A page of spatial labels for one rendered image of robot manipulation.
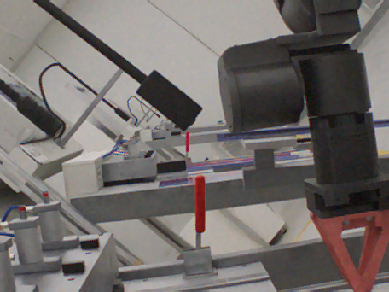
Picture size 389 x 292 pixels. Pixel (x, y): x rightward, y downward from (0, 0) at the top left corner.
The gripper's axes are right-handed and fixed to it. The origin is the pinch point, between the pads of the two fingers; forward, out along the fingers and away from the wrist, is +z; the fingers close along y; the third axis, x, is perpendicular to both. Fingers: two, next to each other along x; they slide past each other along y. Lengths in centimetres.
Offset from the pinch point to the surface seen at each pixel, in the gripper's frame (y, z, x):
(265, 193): -96, 2, 3
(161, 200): -96, 0, -19
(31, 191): -92, -6, -47
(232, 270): -16.8, 0.7, -10.2
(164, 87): 8.4, -18.5, -14.5
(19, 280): 3.7, -5.3, -28.3
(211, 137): -451, -2, 10
